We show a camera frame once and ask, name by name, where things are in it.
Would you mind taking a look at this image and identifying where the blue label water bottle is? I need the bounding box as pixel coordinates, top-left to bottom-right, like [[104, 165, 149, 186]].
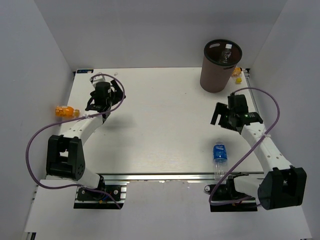
[[212, 139, 229, 180]]

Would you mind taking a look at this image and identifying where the small orange bottle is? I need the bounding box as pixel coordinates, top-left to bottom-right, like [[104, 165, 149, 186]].
[[232, 67, 242, 77]]

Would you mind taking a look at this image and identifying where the orange plastic bottle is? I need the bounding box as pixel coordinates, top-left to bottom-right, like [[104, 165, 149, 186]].
[[55, 106, 80, 118]]

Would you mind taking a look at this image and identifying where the clear plastic bottle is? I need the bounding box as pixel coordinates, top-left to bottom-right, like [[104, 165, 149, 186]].
[[219, 44, 233, 64]]

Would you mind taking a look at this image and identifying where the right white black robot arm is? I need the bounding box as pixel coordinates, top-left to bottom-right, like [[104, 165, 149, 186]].
[[210, 93, 307, 210]]

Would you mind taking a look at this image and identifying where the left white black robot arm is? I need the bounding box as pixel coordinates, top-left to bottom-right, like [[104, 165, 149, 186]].
[[46, 79, 125, 200]]

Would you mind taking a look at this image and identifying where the brown cylindrical waste bin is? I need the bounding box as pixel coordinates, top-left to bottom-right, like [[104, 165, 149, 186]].
[[200, 39, 243, 93]]

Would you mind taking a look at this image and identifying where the small yellow object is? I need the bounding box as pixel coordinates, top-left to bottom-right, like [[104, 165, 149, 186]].
[[236, 77, 242, 84]]

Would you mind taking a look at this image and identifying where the blue table label sticker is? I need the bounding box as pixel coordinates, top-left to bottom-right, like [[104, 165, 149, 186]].
[[76, 69, 94, 74]]

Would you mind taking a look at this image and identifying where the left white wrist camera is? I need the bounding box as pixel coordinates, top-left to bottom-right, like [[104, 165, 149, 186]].
[[89, 74, 106, 88]]

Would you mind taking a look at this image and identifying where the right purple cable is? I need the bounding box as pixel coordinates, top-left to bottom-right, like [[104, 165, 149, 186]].
[[208, 87, 280, 207]]

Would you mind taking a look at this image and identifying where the purple cable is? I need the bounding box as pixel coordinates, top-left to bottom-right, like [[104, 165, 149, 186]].
[[208, 87, 280, 207], [25, 73, 127, 210]]

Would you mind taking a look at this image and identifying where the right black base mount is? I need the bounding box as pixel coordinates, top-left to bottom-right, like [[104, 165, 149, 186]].
[[210, 184, 258, 213]]

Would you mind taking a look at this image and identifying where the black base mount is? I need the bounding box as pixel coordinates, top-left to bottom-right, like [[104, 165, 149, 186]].
[[210, 184, 258, 213], [73, 184, 127, 210]]

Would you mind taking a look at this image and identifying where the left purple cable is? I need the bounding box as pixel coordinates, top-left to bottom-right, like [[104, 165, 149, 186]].
[[25, 73, 127, 210]]

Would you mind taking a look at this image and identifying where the aluminium table rail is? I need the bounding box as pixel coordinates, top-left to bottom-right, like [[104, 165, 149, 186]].
[[99, 173, 266, 183]]

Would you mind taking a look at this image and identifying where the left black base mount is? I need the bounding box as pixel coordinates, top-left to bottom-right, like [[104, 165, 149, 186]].
[[73, 184, 127, 210]]

